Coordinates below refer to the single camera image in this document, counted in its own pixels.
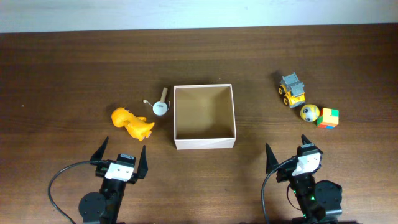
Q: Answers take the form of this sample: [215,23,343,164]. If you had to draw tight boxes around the colourful puzzle cube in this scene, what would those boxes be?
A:
[317,108,339,129]

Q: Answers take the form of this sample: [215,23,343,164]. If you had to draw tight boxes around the pink cardboard box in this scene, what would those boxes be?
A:
[174,84,237,150]

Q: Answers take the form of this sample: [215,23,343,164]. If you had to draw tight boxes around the yellow ball with eyes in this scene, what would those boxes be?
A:
[300,104,320,122]

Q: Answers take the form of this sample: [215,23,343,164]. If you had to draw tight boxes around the yellow grey toy truck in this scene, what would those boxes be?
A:
[278,72,305,108]

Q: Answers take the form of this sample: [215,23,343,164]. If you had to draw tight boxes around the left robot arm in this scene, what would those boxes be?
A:
[78,138,148,224]

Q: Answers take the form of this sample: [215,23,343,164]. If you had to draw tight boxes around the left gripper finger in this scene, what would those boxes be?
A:
[90,136,109,162]
[137,145,148,179]

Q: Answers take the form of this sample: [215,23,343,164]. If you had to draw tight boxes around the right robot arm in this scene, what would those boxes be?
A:
[261,135,343,223]

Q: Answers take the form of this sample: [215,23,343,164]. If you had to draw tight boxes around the white rattle drum toy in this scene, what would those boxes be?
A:
[142,87,170,116]

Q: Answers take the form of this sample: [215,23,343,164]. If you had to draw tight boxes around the orange toy dinosaur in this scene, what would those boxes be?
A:
[111,107,155,141]

